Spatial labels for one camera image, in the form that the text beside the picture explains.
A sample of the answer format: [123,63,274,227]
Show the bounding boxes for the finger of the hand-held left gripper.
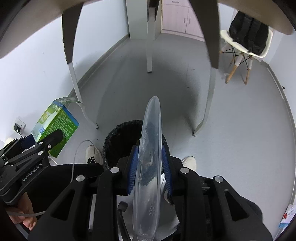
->
[0,135,35,160]
[2,129,63,167]

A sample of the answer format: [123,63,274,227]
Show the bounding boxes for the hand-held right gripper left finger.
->
[28,145,139,241]

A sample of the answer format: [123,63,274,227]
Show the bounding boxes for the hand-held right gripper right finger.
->
[161,145,273,241]

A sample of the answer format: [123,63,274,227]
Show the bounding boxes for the small green box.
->
[31,97,84,158]

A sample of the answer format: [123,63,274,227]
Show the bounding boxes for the black trash bin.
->
[102,120,167,172]

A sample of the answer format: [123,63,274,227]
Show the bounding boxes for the gold foil clear bag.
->
[132,96,162,241]

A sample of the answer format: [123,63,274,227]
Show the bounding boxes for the person's left hand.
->
[7,192,38,231]

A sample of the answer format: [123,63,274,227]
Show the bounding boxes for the person's right shoe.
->
[181,156,197,173]

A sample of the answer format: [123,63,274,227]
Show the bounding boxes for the person's shoe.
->
[181,156,197,173]
[85,145,103,165]

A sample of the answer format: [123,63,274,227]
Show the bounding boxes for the person's left shoe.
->
[85,145,103,165]

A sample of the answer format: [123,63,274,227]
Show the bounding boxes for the person's right leg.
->
[242,200,264,232]

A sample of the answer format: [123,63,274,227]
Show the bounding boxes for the white packet red print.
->
[279,204,296,229]

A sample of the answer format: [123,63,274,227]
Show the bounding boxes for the round wooden table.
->
[0,0,294,137]

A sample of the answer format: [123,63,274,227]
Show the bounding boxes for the tall grey cabinet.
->
[126,0,162,40]

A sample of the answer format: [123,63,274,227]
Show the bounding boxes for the white chair wooden legs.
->
[220,28,274,85]

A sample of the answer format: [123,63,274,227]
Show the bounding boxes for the white drawer cabinet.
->
[161,0,206,42]

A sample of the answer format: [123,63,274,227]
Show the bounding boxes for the black backpack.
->
[229,11,270,55]

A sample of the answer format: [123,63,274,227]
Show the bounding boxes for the white wall socket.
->
[13,118,26,130]

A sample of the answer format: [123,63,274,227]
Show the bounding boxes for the grey cable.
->
[6,139,96,218]

